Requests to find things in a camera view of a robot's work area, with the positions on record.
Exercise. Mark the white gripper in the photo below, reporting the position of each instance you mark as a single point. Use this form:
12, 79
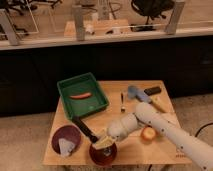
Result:
116, 130

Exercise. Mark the black handled dish brush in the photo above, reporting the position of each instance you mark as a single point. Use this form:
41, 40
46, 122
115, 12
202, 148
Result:
88, 133

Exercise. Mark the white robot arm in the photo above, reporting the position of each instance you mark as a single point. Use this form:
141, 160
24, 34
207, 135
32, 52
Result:
145, 114

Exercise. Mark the red bowl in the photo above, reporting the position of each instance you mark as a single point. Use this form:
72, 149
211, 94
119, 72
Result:
103, 157

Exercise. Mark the orange fruit toy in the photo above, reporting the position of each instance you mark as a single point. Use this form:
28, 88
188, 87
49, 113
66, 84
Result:
148, 133

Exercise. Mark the orange sausage toy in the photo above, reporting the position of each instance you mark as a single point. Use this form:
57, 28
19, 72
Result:
81, 96

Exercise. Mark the maroon plate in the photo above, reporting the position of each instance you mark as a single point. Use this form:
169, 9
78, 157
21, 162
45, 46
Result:
69, 132

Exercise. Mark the green plastic tray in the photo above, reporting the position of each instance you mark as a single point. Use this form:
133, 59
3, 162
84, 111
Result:
78, 85

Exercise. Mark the black rectangular block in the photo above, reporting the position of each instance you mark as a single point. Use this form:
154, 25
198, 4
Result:
152, 90

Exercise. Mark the crumpled white cloth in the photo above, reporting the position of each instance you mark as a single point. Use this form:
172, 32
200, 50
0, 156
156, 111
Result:
66, 147

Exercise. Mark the black office chair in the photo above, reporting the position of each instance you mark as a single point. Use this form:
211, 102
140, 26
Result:
152, 8

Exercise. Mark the wooden handled tool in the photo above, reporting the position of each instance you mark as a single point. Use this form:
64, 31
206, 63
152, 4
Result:
160, 105

